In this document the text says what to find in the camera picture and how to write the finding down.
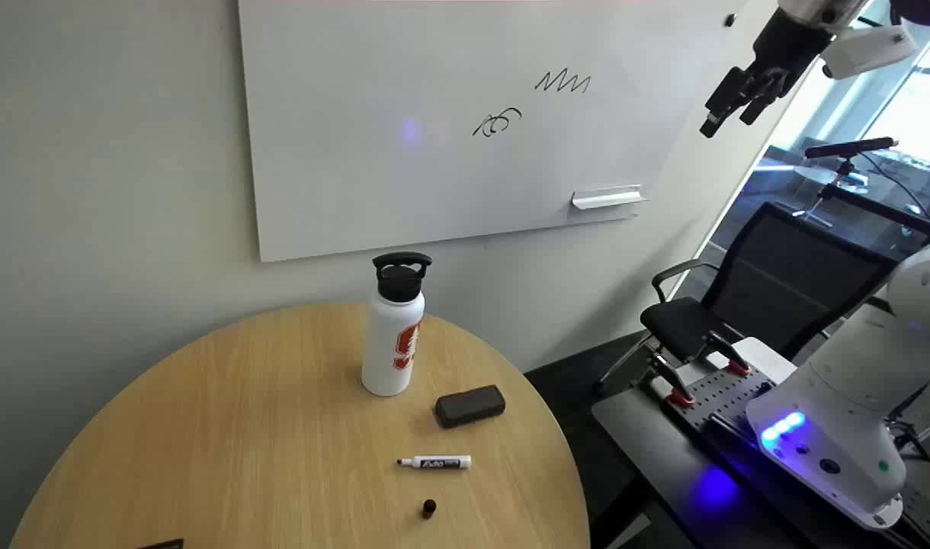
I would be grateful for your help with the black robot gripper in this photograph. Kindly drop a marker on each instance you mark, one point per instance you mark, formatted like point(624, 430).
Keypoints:
point(777, 56)

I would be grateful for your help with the black felt duster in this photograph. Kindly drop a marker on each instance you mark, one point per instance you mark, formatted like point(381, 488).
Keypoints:
point(470, 405)

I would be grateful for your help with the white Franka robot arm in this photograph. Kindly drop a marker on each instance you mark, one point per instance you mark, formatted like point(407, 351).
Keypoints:
point(860, 407)

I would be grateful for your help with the black office chair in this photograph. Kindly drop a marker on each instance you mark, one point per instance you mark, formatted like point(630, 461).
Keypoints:
point(777, 280)

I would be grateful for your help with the white perforated mounting plate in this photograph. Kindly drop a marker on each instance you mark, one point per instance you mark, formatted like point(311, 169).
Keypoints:
point(725, 391)

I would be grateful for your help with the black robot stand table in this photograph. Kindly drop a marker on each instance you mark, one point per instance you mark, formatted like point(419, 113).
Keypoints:
point(666, 469)

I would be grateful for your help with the white bottle with red logo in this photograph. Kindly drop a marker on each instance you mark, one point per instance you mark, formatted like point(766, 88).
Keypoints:
point(391, 340)

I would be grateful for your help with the white whiteboard marker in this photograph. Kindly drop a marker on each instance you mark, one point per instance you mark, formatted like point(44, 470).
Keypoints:
point(435, 461)

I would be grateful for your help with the black marker cap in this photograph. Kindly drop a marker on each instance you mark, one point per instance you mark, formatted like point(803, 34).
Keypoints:
point(426, 509)

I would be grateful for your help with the black camera bar on stand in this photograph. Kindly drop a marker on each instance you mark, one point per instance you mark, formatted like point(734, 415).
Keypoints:
point(847, 149)

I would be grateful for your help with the wall-mounted whiteboard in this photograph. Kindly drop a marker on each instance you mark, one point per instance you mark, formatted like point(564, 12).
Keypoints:
point(435, 110)

